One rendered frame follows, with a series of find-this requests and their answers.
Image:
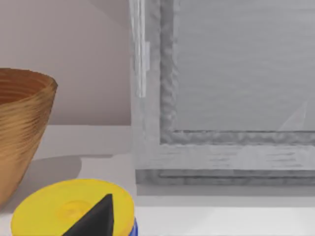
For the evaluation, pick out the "woven wooden basket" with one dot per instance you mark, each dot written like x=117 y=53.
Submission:
x=19 y=118

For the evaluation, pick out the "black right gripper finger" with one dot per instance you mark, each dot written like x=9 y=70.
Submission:
x=99 y=218

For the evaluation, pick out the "yellow-lidded blue can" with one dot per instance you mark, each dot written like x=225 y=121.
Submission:
x=51 y=211

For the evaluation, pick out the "grey cabinet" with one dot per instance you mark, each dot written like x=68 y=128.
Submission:
x=221 y=169

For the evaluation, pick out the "grey cabinet door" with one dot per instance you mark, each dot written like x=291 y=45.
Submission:
x=233 y=73

